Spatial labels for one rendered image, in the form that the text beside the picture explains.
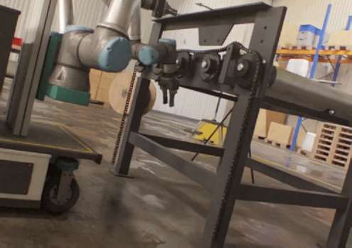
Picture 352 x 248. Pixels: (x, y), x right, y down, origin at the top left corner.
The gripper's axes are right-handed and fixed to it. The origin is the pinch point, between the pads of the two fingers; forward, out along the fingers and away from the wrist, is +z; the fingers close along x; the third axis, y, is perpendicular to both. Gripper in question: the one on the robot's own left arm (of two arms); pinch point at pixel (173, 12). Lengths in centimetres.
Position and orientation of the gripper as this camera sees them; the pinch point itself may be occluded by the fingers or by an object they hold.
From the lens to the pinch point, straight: 238.5
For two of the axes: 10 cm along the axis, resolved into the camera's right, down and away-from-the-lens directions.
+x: 2.4, -9.7, -0.6
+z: 8.5, 1.9, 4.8
